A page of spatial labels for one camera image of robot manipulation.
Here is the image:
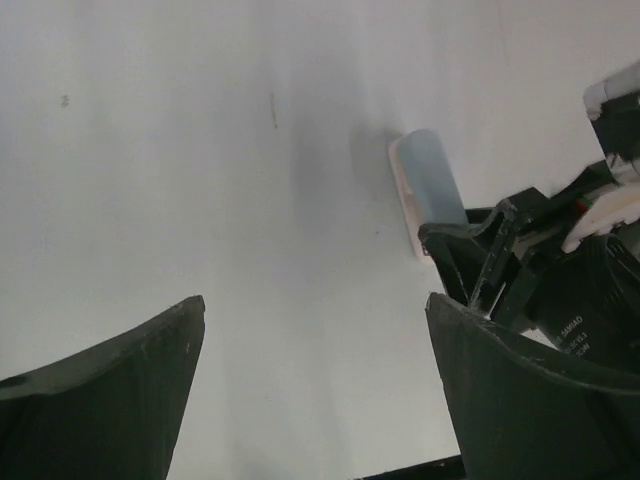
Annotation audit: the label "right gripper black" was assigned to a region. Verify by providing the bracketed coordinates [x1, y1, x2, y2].
[418, 94, 639, 360]

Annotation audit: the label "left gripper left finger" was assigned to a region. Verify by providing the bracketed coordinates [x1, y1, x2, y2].
[1, 296, 205, 479]

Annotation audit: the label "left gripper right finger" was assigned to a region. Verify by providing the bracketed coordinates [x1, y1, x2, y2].
[425, 293, 639, 479]

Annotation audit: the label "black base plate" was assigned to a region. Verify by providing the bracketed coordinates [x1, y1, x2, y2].
[358, 455, 467, 480]

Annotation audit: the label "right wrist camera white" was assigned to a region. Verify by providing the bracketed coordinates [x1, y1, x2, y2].
[583, 63, 639, 120]

